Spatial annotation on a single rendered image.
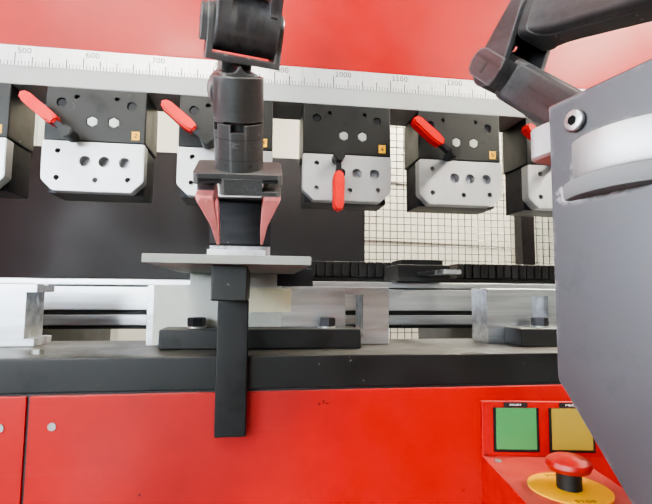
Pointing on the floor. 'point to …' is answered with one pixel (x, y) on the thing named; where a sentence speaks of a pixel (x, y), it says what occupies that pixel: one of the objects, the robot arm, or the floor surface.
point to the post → (524, 225)
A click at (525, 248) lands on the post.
